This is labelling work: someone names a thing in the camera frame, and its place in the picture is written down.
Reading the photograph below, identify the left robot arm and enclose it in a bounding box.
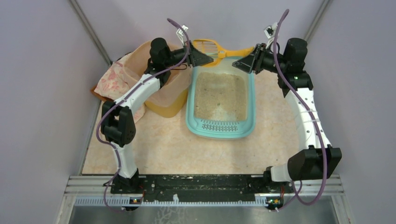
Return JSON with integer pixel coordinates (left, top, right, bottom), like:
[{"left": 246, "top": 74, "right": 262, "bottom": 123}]
[{"left": 97, "top": 37, "right": 214, "bottom": 194}]

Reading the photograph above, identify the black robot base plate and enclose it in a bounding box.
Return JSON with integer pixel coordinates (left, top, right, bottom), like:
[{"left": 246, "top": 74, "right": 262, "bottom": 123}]
[{"left": 108, "top": 174, "right": 292, "bottom": 203}]

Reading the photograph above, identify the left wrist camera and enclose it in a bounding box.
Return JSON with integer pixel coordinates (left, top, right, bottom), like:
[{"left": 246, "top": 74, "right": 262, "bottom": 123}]
[{"left": 176, "top": 24, "right": 189, "bottom": 44}]

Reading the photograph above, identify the yellow litter scoop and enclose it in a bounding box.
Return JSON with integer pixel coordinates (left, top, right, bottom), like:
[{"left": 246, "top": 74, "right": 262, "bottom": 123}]
[{"left": 192, "top": 39, "right": 254, "bottom": 67}]

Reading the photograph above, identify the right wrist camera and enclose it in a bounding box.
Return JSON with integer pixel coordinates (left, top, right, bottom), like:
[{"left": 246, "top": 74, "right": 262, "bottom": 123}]
[{"left": 264, "top": 22, "right": 278, "bottom": 49}]

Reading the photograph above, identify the teal litter box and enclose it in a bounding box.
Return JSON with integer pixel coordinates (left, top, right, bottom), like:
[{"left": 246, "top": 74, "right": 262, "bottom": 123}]
[{"left": 185, "top": 57, "right": 256, "bottom": 140}]

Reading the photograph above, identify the aluminium frame rail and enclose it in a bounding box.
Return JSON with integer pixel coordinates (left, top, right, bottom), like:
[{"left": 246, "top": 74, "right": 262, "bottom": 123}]
[{"left": 63, "top": 175, "right": 345, "bottom": 208}]

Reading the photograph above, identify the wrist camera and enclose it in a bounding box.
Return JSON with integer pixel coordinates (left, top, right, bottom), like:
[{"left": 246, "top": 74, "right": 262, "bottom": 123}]
[
  {"left": 264, "top": 22, "right": 278, "bottom": 49},
  {"left": 176, "top": 24, "right": 189, "bottom": 44}
]

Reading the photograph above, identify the brown wooden tray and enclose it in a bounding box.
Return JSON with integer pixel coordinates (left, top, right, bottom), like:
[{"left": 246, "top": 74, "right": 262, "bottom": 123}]
[{"left": 90, "top": 86, "right": 107, "bottom": 102}]

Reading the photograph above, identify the orange plastic bin liner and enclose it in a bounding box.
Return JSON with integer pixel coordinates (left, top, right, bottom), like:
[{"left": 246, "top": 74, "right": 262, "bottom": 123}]
[{"left": 133, "top": 41, "right": 192, "bottom": 107}]

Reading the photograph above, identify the yellow trash bin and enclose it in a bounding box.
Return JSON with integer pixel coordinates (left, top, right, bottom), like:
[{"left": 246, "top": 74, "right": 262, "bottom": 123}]
[{"left": 144, "top": 90, "right": 189, "bottom": 119}]

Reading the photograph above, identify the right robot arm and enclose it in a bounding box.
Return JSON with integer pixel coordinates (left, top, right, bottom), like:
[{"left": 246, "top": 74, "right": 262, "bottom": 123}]
[{"left": 232, "top": 38, "right": 342, "bottom": 182}]

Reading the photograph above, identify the pink patterned cloth bag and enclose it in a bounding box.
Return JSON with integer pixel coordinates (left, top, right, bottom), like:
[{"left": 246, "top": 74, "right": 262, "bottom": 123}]
[{"left": 93, "top": 53, "right": 146, "bottom": 124}]

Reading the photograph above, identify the cat litter sand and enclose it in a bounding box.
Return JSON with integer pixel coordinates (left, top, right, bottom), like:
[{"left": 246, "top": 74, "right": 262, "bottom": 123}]
[{"left": 194, "top": 72, "right": 248, "bottom": 121}]

